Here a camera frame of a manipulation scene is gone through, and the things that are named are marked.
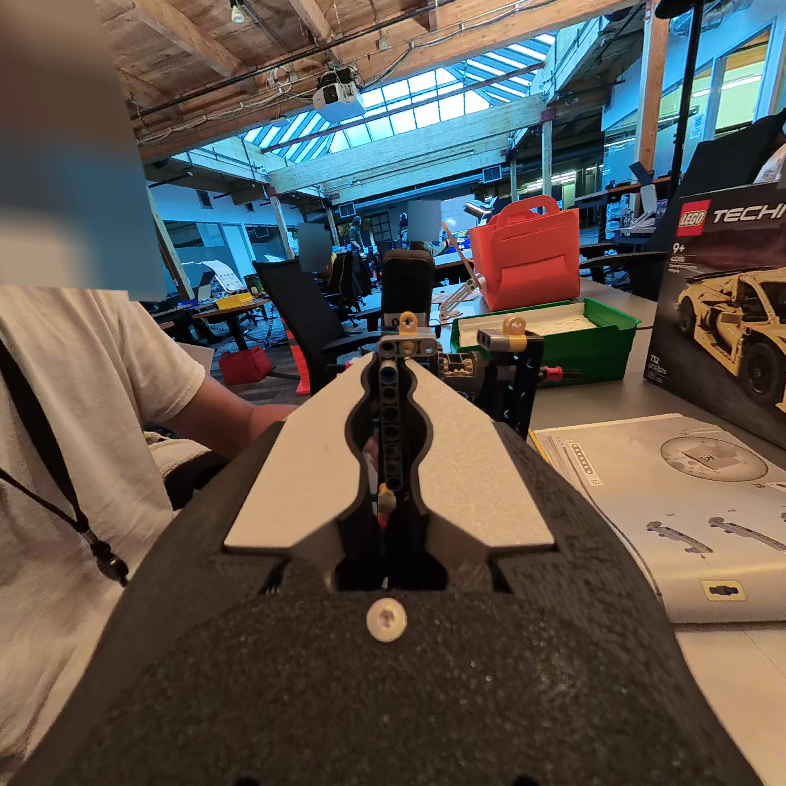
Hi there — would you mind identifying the open instruction booklet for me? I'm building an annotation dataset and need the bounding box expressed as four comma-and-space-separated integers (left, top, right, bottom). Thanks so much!
528, 411, 786, 626

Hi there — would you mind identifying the red plastic bin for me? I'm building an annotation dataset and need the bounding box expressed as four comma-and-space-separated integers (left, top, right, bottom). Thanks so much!
467, 194, 582, 314

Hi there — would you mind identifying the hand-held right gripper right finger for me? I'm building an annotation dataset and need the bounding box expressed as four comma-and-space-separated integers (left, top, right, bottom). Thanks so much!
399, 355, 556, 576

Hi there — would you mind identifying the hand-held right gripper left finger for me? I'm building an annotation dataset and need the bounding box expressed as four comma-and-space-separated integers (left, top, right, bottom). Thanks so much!
223, 355, 383, 582

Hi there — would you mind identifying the partly built yellow toy car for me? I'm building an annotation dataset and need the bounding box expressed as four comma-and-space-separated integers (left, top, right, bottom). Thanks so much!
330, 311, 582, 530

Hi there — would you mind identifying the orange traffic cone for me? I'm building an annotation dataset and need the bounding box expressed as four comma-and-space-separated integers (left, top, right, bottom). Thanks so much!
281, 318, 315, 396

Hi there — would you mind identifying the toy car box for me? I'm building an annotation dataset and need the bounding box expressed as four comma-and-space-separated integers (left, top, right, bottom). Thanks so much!
640, 180, 786, 450

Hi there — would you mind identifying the ceiling projector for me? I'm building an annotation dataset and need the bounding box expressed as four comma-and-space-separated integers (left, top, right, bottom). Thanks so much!
311, 65, 367, 125

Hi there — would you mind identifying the grey desk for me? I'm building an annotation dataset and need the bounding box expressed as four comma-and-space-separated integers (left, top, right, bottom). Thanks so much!
430, 276, 786, 786

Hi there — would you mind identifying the black lanyard strap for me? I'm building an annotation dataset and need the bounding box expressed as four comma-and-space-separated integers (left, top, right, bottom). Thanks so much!
0, 337, 131, 588

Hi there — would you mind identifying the red felt bag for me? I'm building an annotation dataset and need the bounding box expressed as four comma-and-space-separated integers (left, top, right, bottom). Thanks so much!
217, 344, 275, 388

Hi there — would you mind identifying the white paper stack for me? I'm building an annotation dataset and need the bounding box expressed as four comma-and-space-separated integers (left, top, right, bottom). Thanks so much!
456, 304, 598, 337

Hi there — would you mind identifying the wooden document stand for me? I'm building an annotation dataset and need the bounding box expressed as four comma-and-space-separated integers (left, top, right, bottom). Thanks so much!
440, 220, 487, 321

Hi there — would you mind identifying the black metal pole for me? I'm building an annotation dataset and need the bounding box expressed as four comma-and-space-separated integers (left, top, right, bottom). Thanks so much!
653, 0, 708, 180

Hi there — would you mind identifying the white printed sheet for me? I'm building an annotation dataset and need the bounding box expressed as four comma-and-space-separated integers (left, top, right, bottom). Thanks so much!
200, 258, 246, 294

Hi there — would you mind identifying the green plastic bin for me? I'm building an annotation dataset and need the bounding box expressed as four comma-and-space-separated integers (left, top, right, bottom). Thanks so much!
449, 296, 642, 389

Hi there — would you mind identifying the beige fuzzy cloth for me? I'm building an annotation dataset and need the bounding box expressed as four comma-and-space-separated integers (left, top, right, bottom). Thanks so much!
143, 429, 214, 493

